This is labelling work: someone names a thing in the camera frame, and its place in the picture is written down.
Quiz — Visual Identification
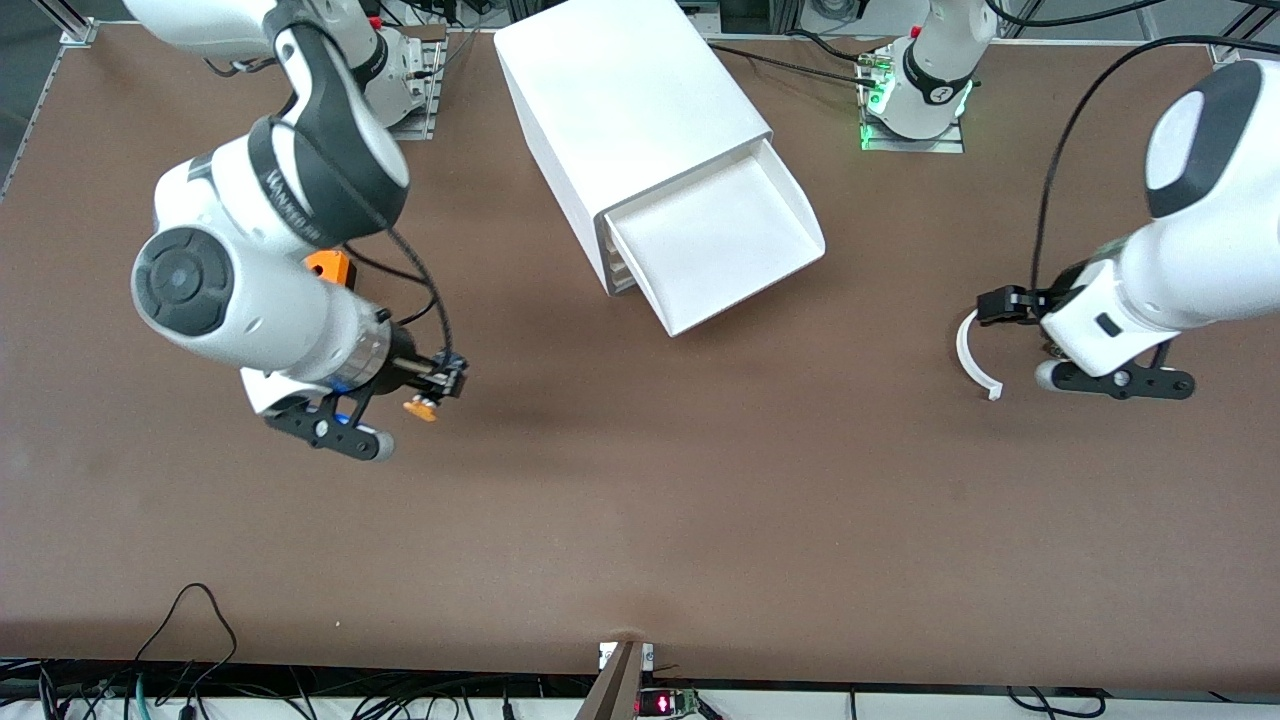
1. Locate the orange plastic block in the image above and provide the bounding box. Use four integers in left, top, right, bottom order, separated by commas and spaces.
303, 248, 357, 293

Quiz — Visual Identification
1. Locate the white half-ring plastic clamp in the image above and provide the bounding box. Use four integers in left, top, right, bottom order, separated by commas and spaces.
955, 308, 1005, 403

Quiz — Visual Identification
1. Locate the aluminium left arm base plate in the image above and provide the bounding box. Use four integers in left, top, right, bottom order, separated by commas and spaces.
858, 118, 967, 155

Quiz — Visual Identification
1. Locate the thick black cable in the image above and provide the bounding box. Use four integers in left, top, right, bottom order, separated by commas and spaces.
985, 0, 1171, 28

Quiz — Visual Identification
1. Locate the aluminium frame profile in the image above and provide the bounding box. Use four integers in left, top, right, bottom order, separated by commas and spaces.
1208, 0, 1280, 69
38, 0, 101, 48

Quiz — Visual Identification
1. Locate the thin black looped cable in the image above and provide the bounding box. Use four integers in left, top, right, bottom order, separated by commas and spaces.
133, 583, 239, 666

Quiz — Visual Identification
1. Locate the black braided base cable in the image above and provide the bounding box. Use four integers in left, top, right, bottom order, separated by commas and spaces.
708, 42, 886, 89

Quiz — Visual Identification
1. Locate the aluminium camera post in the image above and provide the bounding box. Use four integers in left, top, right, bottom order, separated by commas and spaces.
575, 640, 646, 720

